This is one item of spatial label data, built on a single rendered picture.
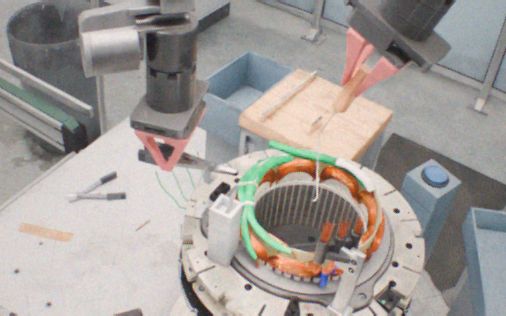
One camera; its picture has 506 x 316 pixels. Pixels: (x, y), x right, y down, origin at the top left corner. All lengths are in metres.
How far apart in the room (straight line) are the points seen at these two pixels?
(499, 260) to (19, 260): 0.85
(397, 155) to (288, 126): 1.72
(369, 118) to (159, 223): 0.46
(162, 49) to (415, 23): 0.26
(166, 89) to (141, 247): 0.55
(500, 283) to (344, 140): 0.34
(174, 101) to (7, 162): 1.95
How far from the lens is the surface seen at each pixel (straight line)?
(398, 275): 0.76
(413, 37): 0.56
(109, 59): 0.62
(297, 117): 1.01
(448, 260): 2.32
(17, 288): 1.13
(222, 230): 0.68
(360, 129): 1.01
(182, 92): 0.66
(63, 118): 1.50
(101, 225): 1.20
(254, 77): 1.19
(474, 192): 2.65
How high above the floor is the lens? 1.67
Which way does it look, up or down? 41 degrees down
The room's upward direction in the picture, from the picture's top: 7 degrees clockwise
